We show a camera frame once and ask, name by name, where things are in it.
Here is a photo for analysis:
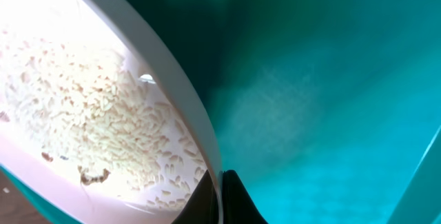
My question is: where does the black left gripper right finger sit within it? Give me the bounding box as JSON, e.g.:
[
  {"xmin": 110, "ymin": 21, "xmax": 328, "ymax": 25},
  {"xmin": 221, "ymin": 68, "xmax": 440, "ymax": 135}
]
[{"xmin": 222, "ymin": 170, "xmax": 267, "ymax": 224}]

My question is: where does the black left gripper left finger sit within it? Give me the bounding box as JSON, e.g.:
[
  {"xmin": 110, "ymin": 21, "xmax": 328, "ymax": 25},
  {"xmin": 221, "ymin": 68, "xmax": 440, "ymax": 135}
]
[{"xmin": 172, "ymin": 172, "xmax": 219, "ymax": 224}]

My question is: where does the large white plate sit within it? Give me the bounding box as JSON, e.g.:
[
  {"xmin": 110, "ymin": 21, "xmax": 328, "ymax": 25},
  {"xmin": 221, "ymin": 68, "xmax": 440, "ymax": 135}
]
[{"xmin": 1, "ymin": 0, "xmax": 224, "ymax": 223}]

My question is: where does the teal serving tray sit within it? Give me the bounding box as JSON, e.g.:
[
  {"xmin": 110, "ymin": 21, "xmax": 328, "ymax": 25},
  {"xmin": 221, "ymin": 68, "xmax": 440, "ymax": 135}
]
[{"xmin": 0, "ymin": 0, "xmax": 441, "ymax": 224}]

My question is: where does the pile of rice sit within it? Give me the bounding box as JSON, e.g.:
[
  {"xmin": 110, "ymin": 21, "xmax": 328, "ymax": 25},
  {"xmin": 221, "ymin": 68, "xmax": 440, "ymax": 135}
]
[{"xmin": 1, "ymin": 28, "xmax": 207, "ymax": 211}]

